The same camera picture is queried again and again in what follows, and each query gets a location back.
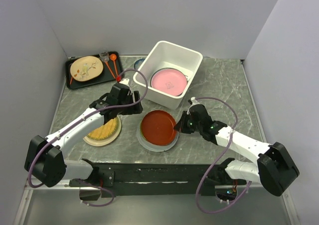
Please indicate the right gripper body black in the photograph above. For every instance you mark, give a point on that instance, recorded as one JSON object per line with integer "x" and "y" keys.
{"x": 191, "y": 126}

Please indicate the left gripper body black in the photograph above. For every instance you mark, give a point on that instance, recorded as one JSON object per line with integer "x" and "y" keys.
{"x": 135, "y": 110}

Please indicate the red scalloped plate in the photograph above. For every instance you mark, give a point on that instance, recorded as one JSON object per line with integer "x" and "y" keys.
{"x": 158, "y": 127}

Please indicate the woven bamboo mat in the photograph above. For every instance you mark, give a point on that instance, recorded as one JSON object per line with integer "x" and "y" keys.
{"x": 105, "y": 131}

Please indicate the pink plate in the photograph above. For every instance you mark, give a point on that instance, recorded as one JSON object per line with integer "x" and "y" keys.
{"x": 169, "y": 81}

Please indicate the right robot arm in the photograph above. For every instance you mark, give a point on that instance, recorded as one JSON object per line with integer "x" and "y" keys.
{"x": 254, "y": 151}

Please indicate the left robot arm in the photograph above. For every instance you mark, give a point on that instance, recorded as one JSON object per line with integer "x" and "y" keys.
{"x": 45, "y": 158}

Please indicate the white plastic bin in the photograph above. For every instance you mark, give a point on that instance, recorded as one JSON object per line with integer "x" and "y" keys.
{"x": 167, "y": 55}

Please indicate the black serving tray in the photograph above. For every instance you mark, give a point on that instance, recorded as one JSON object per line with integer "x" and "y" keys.
{"x": 104, "y": 77}

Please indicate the orange chopstick-like stick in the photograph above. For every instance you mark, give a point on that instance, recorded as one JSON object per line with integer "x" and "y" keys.
{"x": 111, "y": 72}

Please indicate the small blue patterned dish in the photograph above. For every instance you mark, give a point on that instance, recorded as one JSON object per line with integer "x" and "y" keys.
{"x": 138, "y": 63}

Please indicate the orange spoon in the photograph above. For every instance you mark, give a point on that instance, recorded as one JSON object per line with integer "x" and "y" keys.
{"x": 113, "y": 57}

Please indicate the small clear glass cup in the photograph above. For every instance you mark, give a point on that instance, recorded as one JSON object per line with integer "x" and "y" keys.
{"x": 104, "y": 56}

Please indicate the beige bird plate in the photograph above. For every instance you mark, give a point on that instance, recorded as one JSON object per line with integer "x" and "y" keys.
{"x": 86, "y": 68}

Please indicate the cream plate under mat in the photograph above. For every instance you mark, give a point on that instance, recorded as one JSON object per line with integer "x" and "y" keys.
{"x": 101, "y": 143}

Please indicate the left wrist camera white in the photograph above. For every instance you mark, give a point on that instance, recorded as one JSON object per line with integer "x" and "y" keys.
{"x": 123, "y": 83}

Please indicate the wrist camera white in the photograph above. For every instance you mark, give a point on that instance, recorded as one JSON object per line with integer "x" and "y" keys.
{"x": 123, "y": 83}
{"x": 192, "y": 101}

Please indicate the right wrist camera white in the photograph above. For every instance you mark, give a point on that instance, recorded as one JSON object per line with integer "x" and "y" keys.
{"x": 192, "y": 101}

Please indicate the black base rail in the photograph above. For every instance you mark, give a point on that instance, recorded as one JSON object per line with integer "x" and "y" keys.
{"x": 147, "y": 179}

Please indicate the aluminium frame rail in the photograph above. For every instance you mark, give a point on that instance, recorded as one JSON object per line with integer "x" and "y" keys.
{"x": 274, "y": 179}

